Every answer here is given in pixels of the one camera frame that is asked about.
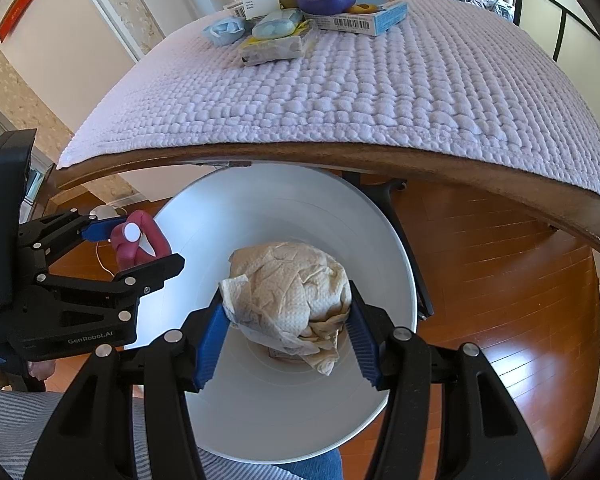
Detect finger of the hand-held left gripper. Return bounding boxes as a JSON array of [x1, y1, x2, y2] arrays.
[[32, 252, 186, 323], [17, 210, 131, 267]]

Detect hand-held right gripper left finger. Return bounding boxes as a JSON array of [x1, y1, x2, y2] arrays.
[[22, 292, 231, 480]]

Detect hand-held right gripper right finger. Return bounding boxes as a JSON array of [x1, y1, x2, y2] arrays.
[[347, 280, 548, 480]]

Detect maroon round tape dispenser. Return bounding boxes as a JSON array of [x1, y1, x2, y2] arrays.
[[110, 211, 171, 272]]

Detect white bin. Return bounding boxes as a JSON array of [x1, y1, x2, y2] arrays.
[[135, 165, 421, 466]]

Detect beige paper towel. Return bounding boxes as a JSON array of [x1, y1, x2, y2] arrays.
[[219, 242, 354, 377]]

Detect person's left hand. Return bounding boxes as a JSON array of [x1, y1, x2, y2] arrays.
[[27, 359, 56, 382]]

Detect black chair base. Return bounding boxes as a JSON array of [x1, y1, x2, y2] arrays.
[[339, 170, 435, 319]]

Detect person's blue jeans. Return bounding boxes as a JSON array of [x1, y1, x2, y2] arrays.
[[275, 447, 343, 480]]

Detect person's striped shirt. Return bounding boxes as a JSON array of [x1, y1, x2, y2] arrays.
[[0, 387, 301, 480]]

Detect crumpled blue face mask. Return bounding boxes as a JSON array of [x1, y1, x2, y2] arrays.
[[202, 16, 247, 47]]

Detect clear packet with yellow print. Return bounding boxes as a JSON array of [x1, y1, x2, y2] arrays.
[[238, 25, 317, 67]]

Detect lavender quilted blanket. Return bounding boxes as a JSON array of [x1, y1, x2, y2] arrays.
[[56, 0, 600, 206]]

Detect white cardboard box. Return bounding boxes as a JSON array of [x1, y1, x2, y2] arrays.
[[240, 0, 282, 17]]

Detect blue box with barcode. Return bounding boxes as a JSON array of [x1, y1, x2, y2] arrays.
[[311, 0, 409, 37]]

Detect blue grey bedding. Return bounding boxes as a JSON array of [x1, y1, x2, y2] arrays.
[[420, 0, 517, 22]]

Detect black framed sliding door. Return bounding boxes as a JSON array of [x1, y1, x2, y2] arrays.
[[512, 0, 600, 91]]

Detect white floor appliance with cable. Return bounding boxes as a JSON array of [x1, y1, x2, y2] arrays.
[[89, 204, 128, 281]]

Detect red wall banner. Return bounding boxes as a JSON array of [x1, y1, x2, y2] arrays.
[[0, 0, 37, 44]]

